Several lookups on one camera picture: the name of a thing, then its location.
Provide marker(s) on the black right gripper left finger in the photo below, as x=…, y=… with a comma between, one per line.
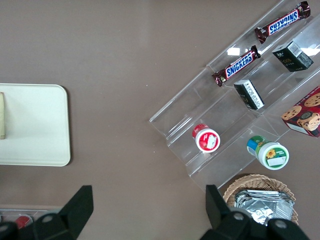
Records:
x=77, y=210

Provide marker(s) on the light tan wicker basket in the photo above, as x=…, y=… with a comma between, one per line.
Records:
x=240, y=182

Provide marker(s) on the clear acrylic bottle rack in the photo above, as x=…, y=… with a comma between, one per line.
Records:
x=37, y=211

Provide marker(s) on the green lidded yogurt cup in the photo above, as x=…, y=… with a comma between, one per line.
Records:
x=271, y=153

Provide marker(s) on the Snickers chocolate bar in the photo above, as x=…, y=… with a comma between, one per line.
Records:
x=282, y=22
x=237, y=66

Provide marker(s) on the red lidded yogurt cup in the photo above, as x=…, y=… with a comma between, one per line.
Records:
x=207, y=140

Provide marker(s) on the triangular sandwich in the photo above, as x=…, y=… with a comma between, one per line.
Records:
x=2, y=115

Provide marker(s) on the red cola bottle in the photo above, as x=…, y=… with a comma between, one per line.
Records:
x=23, y=220

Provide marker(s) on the silver foil packets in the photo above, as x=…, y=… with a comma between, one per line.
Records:
x=265, y=205

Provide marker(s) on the clear acrylic stepped display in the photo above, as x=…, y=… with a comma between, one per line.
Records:
x=190, y=100

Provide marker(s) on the red chocolate chip cookie box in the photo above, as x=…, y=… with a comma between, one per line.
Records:
x=305, y=115

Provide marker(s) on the small black carton box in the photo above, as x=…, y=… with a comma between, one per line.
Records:
x=250, y=95
x=292, y=57

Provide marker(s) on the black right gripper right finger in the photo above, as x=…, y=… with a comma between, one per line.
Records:
x=220, y=212

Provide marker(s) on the cream plastic serving tray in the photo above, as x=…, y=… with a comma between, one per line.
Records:
x=35, y=125

